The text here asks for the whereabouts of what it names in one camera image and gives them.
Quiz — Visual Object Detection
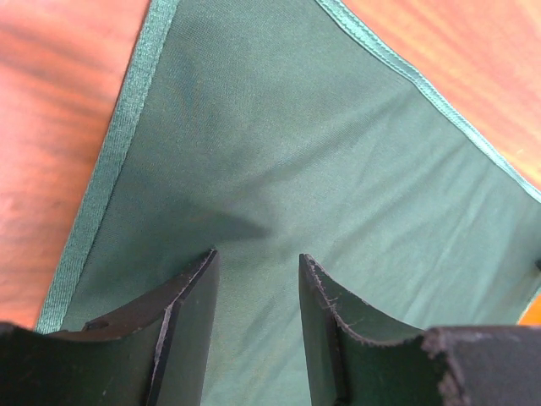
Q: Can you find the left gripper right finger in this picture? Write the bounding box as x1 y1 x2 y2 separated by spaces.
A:
298 254 540 405

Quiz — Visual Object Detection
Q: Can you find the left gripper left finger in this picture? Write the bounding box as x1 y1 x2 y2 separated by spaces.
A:
1 250 219 405

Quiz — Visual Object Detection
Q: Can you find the dark green cloth napkin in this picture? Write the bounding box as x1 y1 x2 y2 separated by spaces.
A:
36 1 540 405

